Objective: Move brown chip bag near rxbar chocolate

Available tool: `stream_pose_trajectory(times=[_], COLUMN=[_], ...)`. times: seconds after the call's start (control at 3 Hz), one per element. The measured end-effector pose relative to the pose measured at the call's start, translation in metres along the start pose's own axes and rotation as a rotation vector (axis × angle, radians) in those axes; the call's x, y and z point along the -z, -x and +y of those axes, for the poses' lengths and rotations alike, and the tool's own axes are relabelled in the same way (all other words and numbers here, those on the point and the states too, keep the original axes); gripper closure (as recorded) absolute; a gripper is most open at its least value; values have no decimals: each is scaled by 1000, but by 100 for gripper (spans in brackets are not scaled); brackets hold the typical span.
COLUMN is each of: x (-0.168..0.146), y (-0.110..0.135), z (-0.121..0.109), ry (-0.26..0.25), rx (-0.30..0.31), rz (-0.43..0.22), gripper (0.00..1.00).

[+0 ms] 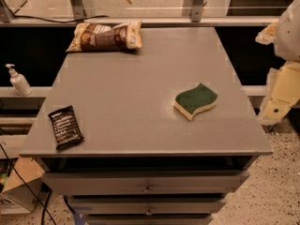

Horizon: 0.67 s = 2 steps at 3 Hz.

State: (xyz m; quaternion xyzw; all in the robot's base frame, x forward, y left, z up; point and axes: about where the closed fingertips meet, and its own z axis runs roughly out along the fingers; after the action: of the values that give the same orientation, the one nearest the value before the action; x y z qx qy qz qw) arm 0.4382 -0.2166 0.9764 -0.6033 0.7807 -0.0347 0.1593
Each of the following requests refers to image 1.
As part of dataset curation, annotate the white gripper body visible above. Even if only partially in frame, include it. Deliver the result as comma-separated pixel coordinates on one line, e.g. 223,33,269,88
267,61,300,110

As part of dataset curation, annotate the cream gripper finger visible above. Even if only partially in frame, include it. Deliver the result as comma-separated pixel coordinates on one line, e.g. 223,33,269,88
255,22,278,45
258,100,291,126

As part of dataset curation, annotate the brown chip bag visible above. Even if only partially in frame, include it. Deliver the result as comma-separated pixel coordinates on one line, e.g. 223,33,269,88
67,21,142,53

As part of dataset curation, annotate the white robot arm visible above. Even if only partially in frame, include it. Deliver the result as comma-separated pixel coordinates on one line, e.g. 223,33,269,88
255,0,300,126

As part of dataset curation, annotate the black rxbar chocolate bar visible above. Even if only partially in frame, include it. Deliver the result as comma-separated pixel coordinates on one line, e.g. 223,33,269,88
48,106,83,150

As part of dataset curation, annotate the green yellow sponge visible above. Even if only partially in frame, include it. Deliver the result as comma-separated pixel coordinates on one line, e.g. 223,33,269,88
174,83,218,121

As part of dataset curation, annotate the grey drawer cabinet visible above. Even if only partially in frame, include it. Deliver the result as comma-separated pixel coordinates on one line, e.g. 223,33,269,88
22,27,272,225

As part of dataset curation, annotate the top drawer knob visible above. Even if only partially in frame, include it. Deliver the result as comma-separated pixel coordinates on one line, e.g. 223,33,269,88
143,186,153,194

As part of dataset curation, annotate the drawer knob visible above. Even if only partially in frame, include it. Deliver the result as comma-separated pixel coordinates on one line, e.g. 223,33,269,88
145,209,154,217
143,186,153,194

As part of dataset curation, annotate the white pump bottle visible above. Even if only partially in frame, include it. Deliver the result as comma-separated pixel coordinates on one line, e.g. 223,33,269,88
6,64,32,97

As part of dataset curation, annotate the cardboard box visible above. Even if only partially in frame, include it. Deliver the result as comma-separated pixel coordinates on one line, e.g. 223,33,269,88
0,157,44,215

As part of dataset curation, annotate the grey metal bracket left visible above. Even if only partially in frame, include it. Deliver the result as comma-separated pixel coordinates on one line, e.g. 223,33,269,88
70,0,97,21

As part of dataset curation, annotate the black cable on shelf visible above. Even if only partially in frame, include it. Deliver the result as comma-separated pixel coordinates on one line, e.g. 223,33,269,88
12,13,109,24

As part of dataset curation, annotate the black floor cable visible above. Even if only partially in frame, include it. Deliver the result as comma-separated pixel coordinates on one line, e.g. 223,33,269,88
0,142,59,225

